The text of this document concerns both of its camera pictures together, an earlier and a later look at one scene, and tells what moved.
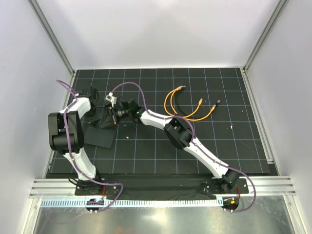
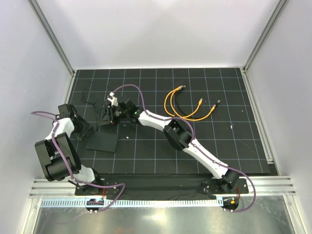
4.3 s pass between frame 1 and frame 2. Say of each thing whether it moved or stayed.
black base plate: stayed
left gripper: moved
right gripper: stayed
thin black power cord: moved
